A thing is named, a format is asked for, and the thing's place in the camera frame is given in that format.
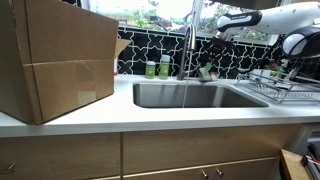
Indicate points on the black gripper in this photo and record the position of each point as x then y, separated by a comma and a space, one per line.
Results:
224, 48

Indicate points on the steel gooseneck faucet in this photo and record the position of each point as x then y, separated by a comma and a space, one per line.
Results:
190, 36

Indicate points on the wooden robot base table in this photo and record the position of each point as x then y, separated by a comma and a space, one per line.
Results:
293, 166

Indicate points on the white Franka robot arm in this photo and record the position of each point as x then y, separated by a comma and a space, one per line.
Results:
293, 18

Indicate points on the clear plastic sponge holder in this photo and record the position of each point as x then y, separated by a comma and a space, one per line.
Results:
208, 77

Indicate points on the pink flower potted plant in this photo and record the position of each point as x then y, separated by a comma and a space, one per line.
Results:
273, 66

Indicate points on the water stream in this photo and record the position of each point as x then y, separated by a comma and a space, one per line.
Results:
185, 90

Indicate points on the tall green bottle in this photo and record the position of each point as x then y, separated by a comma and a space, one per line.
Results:
164, 68

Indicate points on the small green bottle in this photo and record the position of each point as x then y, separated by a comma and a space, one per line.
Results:
150, 70

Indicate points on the stainless steel sink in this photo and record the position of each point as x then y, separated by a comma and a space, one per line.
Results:
160, 95

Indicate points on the wooden cabinet drawer front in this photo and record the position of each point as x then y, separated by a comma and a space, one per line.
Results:
200, 146

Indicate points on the round metal cabinet knob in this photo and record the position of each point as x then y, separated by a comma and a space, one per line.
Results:
204, 174
219, 172

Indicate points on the brown cardboard box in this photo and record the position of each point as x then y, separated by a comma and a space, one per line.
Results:
60, 60

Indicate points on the wooden cabinet door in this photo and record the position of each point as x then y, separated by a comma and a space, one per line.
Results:
60, 156

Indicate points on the window with white frame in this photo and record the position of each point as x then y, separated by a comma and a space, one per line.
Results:
150, 13

